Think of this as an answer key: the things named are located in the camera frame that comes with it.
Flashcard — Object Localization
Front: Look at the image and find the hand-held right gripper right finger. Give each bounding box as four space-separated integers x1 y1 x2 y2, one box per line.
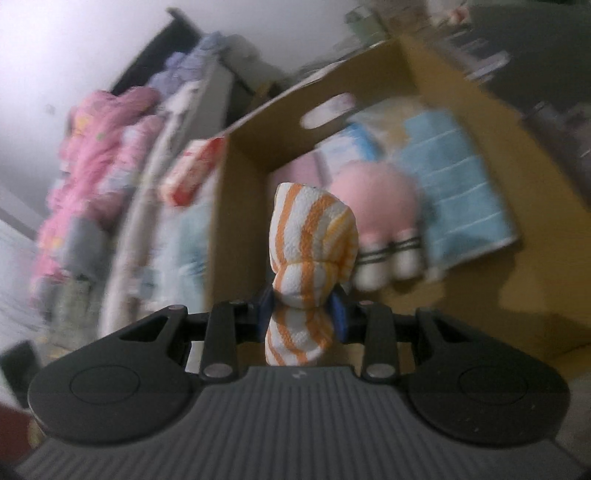
329 287 475 384

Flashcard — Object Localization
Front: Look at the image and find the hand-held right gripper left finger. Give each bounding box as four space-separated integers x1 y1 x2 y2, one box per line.
117 286 278 381

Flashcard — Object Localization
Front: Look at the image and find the orange striped white cloth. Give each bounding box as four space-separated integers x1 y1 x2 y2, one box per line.
263 181 361 367

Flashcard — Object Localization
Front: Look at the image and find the pink plush toy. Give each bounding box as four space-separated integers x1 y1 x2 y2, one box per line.
330 161 428 291

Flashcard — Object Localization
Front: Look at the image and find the blue and white carton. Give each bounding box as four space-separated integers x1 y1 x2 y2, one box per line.
314 122 393 185

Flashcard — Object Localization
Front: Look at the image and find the blue checked towel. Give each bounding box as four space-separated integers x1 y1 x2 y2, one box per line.
394 108 522 271

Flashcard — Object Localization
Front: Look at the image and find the large cardboard box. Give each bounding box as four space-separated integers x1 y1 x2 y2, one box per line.
203 34 591 365

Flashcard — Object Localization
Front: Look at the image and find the white fluffy rolled blanket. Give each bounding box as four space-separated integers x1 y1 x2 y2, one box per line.
99 92 222 333

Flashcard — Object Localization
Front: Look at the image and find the red wet wipes pack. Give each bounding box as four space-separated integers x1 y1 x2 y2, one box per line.
159 136 227 208

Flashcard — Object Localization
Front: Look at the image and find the grey pillow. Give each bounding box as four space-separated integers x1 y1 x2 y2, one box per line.
60 217 112 282

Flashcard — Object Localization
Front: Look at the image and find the pink floral quilt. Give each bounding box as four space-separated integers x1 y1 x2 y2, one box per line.
28 88 162 287

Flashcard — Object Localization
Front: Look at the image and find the purple clothes pile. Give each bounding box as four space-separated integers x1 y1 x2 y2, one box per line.
148 30 232 107

